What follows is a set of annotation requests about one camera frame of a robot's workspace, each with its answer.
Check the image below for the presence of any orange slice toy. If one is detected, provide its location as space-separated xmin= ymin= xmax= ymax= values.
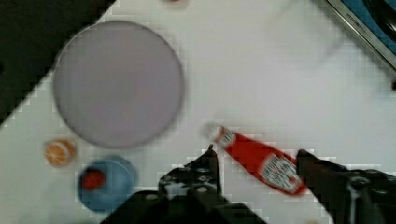
xmin=44 ymin=139 xmax=76 ymax=167

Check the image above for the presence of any silver toaster oven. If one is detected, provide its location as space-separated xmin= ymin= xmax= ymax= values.
xmin=322 ymin=0 xmax=396 ymax=70

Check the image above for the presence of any red ketchup bottle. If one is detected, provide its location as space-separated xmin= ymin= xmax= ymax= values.
xmin=211 ymin=126 xmax=306 ymax=196

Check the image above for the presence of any small red toy fruit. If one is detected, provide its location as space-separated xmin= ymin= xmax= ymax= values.
xmin=81 ymin=169 xmax=106 ymax=190

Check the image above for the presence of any blue bowl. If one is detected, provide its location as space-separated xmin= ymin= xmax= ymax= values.
xmin=77 ymin=156 xmax=135 ymax=213

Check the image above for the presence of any grey round plate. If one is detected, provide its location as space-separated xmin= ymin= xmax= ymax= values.
xmin=53 ymin=21 xmax=185 ymax=148

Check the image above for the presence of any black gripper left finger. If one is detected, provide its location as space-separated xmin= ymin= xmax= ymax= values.
xmin=158 ymin=145 xmax=222 ymax=200

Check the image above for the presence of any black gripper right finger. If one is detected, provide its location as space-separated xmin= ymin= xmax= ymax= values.
xmin=296 ymin=149 xmax=396 ymax=224

